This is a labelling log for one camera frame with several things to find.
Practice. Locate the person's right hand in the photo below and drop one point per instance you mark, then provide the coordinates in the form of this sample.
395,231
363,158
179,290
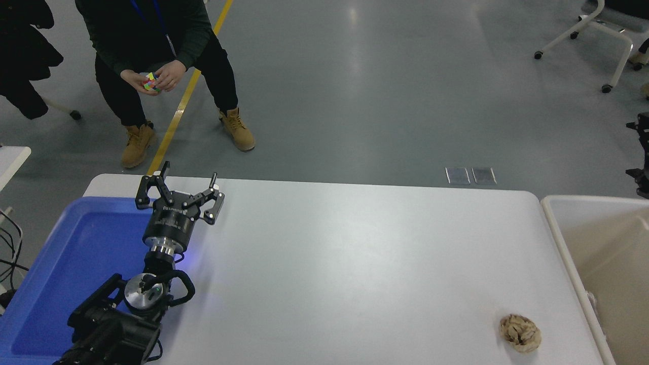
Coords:
134,80

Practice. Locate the metal floor plate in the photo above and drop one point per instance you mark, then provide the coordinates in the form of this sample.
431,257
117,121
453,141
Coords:
483,175
458,175

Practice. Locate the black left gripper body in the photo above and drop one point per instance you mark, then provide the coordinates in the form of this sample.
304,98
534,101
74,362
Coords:
170,228

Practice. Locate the large pale bin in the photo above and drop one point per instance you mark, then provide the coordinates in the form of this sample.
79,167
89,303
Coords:
618,263

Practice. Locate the black hanging coat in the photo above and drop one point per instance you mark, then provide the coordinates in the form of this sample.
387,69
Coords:
25,50

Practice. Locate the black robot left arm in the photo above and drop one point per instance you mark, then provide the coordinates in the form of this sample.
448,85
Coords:
116,334

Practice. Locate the multicoloured puzzle cube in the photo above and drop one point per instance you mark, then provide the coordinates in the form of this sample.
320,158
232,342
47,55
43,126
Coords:
151,82

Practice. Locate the small white side table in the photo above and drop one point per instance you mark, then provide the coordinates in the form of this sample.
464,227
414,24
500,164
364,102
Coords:
10,162

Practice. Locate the white wheeled chair frame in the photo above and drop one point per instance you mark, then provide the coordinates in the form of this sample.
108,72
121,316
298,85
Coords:
621,66

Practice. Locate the person's left hand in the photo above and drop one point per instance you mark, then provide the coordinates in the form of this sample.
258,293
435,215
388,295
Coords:
173,73

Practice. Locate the white chair leg with caster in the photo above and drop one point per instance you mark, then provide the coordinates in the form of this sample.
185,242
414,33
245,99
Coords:
75,115

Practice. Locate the blue plastic tray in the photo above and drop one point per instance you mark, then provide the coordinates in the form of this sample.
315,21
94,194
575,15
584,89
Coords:
76,253

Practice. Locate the crumpled tan paper ball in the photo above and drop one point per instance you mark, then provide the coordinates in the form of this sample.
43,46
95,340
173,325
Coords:
520,333

